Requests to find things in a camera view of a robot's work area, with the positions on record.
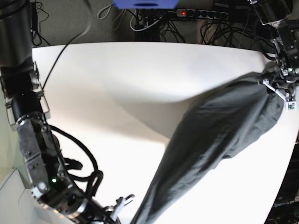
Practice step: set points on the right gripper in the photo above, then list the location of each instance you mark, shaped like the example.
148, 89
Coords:
113, 211

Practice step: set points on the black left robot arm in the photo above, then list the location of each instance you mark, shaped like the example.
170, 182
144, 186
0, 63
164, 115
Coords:
274, 13

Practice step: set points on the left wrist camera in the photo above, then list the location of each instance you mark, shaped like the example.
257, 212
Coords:
290, 105

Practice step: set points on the black power strip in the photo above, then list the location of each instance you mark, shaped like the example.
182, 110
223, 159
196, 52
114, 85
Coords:
201, 14

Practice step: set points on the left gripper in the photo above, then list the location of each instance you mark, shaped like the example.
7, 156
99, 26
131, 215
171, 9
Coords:
284, 88

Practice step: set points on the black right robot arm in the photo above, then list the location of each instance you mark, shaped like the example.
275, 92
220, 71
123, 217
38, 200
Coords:
51, 184

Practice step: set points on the blue box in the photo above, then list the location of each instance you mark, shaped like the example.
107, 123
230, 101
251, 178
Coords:
145, 4

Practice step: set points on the grey t-shirt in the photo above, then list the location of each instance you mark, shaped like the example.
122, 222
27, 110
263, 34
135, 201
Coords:
217, 127

